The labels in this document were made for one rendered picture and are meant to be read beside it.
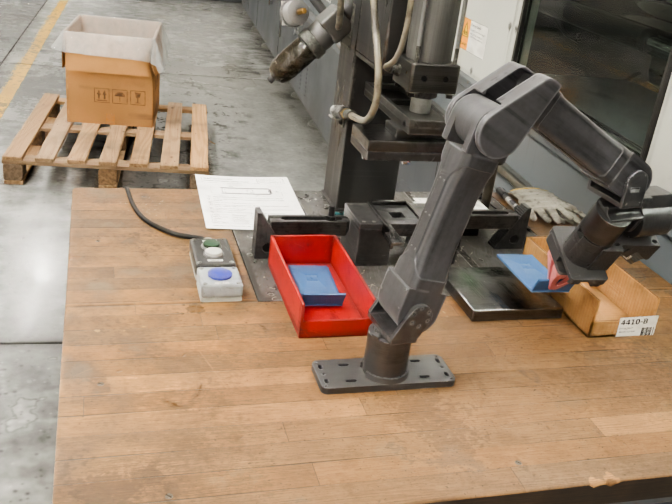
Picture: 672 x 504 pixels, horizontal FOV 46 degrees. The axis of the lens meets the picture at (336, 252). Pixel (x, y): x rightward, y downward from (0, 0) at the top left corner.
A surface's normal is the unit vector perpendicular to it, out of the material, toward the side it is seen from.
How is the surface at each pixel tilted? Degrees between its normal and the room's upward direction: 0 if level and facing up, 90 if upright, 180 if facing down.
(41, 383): 0
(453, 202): 90
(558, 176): 90
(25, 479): 0
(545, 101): 90
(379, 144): 90
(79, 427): 0
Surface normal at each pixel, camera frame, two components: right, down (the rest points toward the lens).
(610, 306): 0.11, -0.90
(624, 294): -0.96, 0.01
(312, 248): 0.26, 0.44
